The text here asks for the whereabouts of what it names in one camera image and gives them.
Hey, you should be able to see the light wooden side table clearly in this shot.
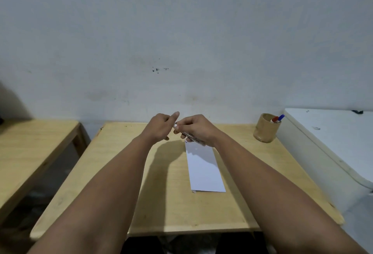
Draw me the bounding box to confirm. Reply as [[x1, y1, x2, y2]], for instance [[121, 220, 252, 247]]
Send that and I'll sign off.
[[0, 119, 88, 222]]

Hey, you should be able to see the bamboo pen holder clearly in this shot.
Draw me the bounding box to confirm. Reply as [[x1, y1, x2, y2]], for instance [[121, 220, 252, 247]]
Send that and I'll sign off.
[[253, 113, 281, 143]]

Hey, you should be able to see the silver pen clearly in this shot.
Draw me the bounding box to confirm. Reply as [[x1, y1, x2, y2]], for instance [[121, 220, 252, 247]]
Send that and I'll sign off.
[[174, 123, 206, 146]]

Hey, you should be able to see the person's right forearm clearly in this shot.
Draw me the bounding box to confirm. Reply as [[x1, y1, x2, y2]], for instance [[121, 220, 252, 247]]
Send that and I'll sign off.
[[208, 132, 368, 254]]

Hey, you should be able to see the folded white paper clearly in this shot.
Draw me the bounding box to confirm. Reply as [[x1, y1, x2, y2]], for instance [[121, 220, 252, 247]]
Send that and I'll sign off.
[[185, 142, 227, 194]]

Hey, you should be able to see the person's right hand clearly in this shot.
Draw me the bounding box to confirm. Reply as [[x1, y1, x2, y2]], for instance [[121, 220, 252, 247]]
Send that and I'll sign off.
[[173, 114, 220, 148]]

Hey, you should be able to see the person's left forearm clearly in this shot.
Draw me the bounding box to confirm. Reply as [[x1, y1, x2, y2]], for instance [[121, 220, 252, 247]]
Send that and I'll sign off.
[[28, 134, 156, 254]]

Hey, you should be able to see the person's left hand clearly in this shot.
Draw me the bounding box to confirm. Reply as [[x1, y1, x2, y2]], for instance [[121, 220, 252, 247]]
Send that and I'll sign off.
[[140, 111, 180, 142]]

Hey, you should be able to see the white chest appliance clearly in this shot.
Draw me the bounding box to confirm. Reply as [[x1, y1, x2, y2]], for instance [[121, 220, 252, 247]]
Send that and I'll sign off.
[[275, 108, 373, 213]]

